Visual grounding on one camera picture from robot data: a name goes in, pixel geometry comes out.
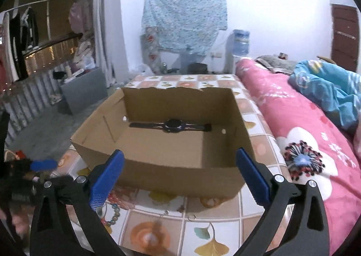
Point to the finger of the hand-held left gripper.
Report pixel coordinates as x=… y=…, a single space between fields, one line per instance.
x=43 y=164

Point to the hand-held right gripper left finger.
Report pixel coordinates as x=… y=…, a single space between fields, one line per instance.
x=107 y=177

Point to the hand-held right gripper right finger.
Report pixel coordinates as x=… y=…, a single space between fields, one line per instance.
x=252 y=177

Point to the cardboard box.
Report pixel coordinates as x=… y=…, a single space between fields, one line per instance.
x=169 y=177

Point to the pink floral blanket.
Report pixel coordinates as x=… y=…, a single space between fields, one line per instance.
x=282 y=109

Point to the black wrist watch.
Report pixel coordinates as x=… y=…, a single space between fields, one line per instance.
x=173 y=125

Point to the grey storage box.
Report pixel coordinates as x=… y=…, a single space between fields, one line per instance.
x=84 y=89

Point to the white water dispenser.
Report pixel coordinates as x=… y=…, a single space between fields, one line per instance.
x=231 y=64

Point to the grey-brown plush blanket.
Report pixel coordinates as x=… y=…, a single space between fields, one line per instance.
x=275 y=63

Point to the blue patterned blanket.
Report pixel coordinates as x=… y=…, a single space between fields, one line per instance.
x=324 y=84

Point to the pile of pink white clothes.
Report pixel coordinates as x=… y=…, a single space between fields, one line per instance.
x=84 y=53

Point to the black bag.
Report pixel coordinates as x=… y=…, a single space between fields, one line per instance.
x=198 y=68

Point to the black hanging garment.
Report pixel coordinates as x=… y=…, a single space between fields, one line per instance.
x=24 y=39

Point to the blue water bottle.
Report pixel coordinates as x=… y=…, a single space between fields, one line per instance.
x=241 y=42

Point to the red flower print cloth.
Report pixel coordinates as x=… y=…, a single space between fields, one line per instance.
x=149 y=47

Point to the white curtain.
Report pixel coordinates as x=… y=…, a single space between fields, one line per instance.
x=108 y=33

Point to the pink hanging garment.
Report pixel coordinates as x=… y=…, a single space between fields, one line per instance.
x=76 y=17

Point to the brown wooden wardrobe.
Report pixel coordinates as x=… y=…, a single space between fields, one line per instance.
x=60 y=10

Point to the brown wooden door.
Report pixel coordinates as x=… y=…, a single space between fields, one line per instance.
x=344 y=39

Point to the light blue floral hanging cloth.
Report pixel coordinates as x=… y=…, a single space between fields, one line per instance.
x=186 y=16

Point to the white wall socket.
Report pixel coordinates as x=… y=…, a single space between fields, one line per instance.
x=216 y=55

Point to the metal clothes rail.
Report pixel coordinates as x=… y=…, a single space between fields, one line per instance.
x=31 y=4

